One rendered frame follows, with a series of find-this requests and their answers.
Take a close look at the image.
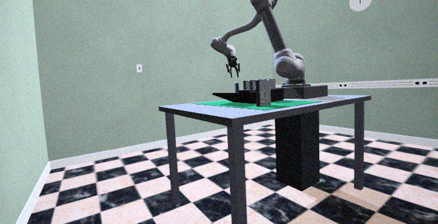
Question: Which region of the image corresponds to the green flat mat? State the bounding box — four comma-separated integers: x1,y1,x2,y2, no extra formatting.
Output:
197,100,322,110

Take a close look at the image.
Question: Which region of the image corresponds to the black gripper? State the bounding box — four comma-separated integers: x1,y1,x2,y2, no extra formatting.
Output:
226,57,240,77

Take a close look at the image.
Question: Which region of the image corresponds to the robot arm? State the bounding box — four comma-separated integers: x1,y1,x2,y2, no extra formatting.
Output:
210,0,311,87

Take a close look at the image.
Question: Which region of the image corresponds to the status display screen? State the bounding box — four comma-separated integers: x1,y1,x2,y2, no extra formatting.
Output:
213,93,256,104

